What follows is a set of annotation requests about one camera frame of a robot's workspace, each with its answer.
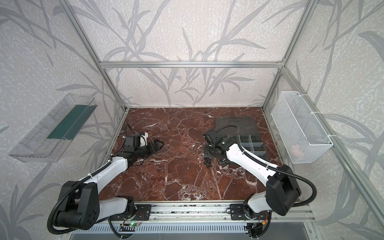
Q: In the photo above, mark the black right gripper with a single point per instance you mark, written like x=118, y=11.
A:
x=205, y=151

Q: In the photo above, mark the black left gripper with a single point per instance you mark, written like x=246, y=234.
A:
x=152, y=150

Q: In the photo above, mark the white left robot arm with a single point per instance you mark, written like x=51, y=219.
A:
x=79, y=207

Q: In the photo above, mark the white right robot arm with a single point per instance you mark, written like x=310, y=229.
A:
x=284, y=189

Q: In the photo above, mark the black socket screw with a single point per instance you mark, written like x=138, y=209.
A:
x=208, y=162

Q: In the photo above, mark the clear plastic organizer box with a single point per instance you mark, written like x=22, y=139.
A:
x=250, y=136

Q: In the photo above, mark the pink object in basket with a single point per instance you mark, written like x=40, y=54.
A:
x=297, y=151

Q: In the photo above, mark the aluminium rear crossbar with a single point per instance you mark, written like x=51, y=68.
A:
x=178, y=64

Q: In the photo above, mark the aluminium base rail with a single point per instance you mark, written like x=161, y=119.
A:
x=212, y=212

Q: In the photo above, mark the clear wall shelf green bottom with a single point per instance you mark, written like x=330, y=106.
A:
x=49, y=139

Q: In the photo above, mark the white wire mesh basket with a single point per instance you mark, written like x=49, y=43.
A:
x=298, y=124

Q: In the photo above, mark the aluminium frame post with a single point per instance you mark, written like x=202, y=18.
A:
x=306, y=16

